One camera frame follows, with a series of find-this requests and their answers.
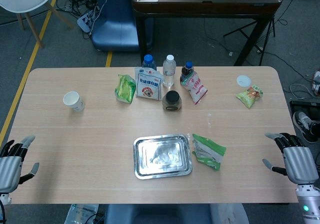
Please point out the white power strip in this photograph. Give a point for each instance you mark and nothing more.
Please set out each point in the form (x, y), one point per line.
(86, 20)

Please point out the blue cap plastic bottle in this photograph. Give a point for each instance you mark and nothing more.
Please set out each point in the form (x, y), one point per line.
(149, 62)

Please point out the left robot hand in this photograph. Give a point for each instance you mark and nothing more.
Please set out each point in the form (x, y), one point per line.
(8, 167)

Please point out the black white sneaker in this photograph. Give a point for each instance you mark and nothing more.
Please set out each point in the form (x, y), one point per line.
(305, 125)

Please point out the green chips snack bag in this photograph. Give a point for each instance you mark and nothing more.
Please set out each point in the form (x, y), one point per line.
(250, 96)

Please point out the green white snack bag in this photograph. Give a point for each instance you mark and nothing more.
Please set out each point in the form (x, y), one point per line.
(208, 151)

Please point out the red white snack bag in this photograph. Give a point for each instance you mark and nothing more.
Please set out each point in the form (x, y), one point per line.
(196, 87)

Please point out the white round lid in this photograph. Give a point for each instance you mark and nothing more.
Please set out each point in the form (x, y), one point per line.
(244, 80)

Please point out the black tripod stand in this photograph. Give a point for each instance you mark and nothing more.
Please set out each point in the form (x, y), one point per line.
(262, 32)

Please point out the white paper cup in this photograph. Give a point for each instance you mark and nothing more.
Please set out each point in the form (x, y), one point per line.
(73, 101)

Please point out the white blue sugar bag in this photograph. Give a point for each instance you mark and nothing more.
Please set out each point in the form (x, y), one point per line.
(148, 84)

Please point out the clear plastic bag with label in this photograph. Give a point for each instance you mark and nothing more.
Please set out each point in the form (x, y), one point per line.
(81, 213)

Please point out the glass jar black lid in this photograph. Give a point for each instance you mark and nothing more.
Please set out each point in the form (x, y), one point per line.
(171, 101)

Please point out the dark wooden mahjong table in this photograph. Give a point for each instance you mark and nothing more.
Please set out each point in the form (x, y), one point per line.
(200, 2)

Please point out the dark liquid bottle blue cap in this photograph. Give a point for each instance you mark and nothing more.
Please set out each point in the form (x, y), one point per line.
(187, 71)

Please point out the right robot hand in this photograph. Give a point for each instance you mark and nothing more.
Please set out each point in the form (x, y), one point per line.
(298, 164)

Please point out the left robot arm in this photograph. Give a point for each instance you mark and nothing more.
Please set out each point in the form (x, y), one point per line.
(4, 206)

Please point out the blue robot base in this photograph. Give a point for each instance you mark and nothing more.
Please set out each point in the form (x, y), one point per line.
(117, 22)

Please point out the white cap water bottle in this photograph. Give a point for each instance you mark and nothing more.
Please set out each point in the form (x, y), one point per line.
(169, 71)

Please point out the silver metal tray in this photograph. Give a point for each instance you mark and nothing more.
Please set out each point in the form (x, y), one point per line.
(162, 156)

